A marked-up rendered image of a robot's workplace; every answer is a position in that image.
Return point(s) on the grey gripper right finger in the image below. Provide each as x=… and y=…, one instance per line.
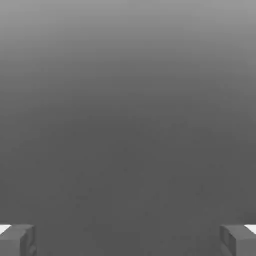
x=241, y=241

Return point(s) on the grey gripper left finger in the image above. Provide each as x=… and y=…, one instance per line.
x=14, y=241

